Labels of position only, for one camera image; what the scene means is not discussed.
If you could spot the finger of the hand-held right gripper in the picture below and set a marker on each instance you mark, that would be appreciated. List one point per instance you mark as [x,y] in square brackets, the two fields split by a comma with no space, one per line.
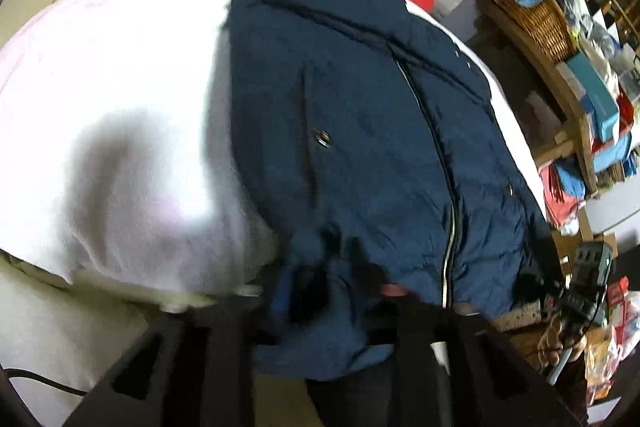
[532,289]

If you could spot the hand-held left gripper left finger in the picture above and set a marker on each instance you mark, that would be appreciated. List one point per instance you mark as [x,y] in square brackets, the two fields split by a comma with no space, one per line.
[220,347]

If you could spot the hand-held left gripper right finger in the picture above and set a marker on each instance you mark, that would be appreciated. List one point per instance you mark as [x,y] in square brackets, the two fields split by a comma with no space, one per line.
[450,357]

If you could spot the navy blue padded jacket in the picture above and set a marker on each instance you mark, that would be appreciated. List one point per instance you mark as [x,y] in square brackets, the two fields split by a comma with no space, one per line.
[360,132]

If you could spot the pink red folded clothes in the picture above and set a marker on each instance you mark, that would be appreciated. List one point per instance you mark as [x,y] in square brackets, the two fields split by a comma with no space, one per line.
[562,202]

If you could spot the person's right hand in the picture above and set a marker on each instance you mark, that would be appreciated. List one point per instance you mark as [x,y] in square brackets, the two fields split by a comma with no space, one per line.
[552,342]

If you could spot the blue folded cloth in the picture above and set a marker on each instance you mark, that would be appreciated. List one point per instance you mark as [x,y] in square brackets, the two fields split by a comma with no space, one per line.
[570,174]

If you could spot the person's legs in black pants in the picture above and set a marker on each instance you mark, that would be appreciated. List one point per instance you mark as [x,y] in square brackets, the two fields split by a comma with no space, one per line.
[350,402]

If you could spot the wooden side table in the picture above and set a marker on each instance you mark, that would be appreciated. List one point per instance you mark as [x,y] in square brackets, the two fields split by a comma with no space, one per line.
[586,147]

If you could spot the teal cardboard box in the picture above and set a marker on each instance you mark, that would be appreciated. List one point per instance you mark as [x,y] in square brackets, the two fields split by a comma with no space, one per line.
[595,97]

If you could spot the cream leather sofa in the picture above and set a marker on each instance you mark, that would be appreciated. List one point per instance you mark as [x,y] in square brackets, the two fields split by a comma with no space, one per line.
[40,332]

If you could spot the white pink blanket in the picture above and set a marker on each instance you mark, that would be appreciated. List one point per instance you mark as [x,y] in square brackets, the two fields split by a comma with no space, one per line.
[125,107]

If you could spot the wicker basket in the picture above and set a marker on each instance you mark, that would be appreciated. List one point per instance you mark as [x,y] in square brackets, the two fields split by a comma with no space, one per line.
[540,17]

